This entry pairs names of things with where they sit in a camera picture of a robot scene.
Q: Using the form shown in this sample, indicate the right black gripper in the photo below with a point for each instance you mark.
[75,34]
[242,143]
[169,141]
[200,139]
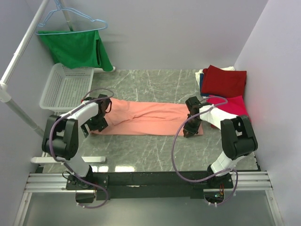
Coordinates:
[191,131]

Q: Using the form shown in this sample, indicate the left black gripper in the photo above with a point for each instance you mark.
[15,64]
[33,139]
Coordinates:
[101,125]

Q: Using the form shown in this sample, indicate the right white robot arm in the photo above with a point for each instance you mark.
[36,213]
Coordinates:
[237,135]

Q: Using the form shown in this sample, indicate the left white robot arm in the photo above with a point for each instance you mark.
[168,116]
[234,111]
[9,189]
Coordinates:
[61,136]

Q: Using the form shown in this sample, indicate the magenta folded shirt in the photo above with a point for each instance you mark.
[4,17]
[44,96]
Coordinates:
[230,110]

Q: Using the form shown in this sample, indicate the white plastic laundry basket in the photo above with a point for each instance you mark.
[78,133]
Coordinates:
[66,87]

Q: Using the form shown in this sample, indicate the dark red folded shirt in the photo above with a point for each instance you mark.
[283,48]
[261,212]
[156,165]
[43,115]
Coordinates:
[223,83]

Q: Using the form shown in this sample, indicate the blue folded shirt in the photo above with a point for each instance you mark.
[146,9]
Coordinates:
[201,77]

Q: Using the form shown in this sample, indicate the green hanging t shirt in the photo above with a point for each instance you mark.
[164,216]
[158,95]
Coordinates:
[77,49]

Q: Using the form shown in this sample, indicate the aluminium rail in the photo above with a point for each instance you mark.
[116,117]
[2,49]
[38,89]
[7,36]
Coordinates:
[52,183]

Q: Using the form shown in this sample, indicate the white clothes rack frame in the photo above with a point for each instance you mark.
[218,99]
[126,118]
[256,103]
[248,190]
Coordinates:
[18,142]

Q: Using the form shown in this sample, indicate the light blue wire hanger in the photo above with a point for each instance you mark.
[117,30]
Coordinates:
[60,6]

